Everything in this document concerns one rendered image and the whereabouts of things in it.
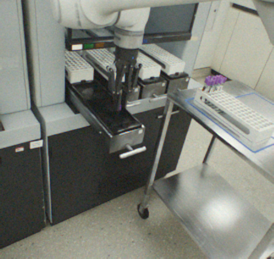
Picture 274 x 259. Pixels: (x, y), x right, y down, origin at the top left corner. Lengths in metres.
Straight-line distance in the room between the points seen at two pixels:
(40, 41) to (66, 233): 1.01
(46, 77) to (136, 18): 0.42
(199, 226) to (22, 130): 0.88
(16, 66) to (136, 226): 1.07
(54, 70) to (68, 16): 0.38
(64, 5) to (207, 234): 1.09
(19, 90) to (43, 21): 0.25
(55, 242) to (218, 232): 0.80
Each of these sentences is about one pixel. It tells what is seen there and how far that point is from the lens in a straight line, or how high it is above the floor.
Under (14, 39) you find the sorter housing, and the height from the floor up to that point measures 1.01.
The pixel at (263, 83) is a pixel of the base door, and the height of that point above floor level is 0.22.
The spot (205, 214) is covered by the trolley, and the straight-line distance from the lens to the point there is 1.42.
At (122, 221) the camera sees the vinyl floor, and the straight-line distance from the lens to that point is 1.63.
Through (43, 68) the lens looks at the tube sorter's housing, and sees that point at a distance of 1.03.
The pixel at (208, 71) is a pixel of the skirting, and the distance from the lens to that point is 3.62.
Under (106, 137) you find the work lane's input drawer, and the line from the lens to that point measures 0.88.
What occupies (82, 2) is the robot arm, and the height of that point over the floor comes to 1.19.
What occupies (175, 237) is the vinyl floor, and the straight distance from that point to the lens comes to 1.64.
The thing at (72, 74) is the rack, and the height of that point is 0.86.
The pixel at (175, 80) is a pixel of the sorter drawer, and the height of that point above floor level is 0.80.
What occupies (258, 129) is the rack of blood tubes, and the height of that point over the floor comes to 0.88.
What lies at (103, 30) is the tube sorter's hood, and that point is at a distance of 1.05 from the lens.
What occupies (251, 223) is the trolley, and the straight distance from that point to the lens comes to 1.50.
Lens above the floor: 1.34
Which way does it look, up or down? 34 degrees down
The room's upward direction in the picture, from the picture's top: 10 degrees clockwise
